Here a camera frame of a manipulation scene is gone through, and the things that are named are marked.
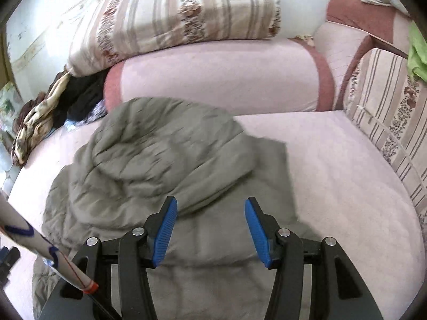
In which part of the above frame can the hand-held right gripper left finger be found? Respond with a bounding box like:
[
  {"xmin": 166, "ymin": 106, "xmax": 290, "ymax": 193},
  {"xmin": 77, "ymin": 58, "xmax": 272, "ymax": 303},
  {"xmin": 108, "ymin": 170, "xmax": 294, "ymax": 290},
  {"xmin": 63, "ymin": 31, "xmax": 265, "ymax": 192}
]
[{"xmin": 39, "ymin": 196, "xmax": 178, "ymax": 320}]

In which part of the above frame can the long striped floral cushion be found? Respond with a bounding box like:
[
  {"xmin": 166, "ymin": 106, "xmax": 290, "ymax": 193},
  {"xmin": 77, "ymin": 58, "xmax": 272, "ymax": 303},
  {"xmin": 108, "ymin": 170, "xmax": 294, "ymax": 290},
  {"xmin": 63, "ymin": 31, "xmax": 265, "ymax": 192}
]
[{"xmin": 343, "ymin": 48, "xmax": 427, "ymax": 234}]

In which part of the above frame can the white tube with blue marks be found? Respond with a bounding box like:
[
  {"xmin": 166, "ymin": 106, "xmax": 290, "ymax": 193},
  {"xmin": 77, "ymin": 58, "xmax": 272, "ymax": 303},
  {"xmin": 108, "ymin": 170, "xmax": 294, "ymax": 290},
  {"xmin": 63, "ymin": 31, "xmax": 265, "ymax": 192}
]
[{"xmin": 0, "ymin": 189, "xmax": 100, "ymax": 294}]

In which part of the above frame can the pile of dark clothes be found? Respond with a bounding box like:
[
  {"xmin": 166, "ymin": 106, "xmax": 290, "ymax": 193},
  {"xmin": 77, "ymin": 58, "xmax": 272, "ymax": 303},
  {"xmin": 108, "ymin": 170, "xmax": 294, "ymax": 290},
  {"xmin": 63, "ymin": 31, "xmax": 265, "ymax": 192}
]
[{"xmin": 63, "ymin": 70, "xmax": 112, "ymax": 129}]

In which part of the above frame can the green padded cloth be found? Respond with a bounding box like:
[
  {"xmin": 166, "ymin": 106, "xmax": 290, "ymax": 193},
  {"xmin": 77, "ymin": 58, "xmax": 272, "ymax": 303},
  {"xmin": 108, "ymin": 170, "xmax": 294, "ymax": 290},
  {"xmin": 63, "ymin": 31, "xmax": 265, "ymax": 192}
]
[{"xmin": 407, "ymin": 23, "xmax": 427, "ymax": 85}]

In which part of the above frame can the pink sofa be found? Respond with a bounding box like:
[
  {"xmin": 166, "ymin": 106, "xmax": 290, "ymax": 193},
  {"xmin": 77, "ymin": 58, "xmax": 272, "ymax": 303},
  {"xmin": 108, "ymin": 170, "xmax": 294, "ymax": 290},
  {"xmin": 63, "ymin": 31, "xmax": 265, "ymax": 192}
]
[{"xmin": 7, "ymin": 0, "xmax": 427, "ymax": 320}]

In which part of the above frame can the brown patterned blanket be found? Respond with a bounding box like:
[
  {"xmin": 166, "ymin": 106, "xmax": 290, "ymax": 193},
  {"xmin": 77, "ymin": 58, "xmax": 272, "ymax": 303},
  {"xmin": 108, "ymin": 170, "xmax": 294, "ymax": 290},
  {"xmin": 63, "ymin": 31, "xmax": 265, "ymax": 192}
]
[{"xmin": 11, "ymin": 71, "xmax": 72, "ymax": 168}]

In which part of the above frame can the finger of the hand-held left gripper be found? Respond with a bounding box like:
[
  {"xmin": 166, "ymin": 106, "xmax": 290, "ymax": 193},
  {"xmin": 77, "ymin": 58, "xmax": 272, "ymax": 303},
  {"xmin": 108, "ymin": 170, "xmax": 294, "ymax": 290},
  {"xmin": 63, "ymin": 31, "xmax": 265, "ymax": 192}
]
[{"xmin": 0, "ymin": 247, "xmax": 21, "ymax": 285}]

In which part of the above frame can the green floral pillow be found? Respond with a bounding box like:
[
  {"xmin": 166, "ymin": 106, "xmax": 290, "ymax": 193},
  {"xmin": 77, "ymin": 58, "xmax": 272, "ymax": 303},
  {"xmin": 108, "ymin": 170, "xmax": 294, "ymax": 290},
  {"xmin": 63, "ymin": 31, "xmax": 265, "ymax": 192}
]
[{"xmin": 0, "ymin": 83, "xmax": 26, "ymax": 141}]

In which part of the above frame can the short striped floral cushion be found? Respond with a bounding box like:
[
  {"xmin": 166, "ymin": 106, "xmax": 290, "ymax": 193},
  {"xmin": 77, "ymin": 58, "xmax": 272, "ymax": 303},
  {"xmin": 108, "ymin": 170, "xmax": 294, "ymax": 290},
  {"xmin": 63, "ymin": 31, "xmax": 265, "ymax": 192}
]
[{"xmin": 66, "ymin": 0, "xmax": 281, "ymax": 78}]

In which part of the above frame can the olive padded hooded jacket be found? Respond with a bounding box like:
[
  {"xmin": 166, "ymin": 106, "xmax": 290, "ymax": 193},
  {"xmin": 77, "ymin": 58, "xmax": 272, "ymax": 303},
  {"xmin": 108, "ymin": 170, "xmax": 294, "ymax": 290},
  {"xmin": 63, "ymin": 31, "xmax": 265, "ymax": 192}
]
[{"xmin": 31, "ymin": 97, "xmax": 321, "ymax": 320}]

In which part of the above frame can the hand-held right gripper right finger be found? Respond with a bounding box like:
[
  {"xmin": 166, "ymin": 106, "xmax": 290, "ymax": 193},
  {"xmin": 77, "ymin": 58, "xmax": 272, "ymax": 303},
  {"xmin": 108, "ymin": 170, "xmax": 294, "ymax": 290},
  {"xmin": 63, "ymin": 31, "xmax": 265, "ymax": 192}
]
[{"xmin": 244, "ymin": 197, "xmax": 384, "ymax": 320}]

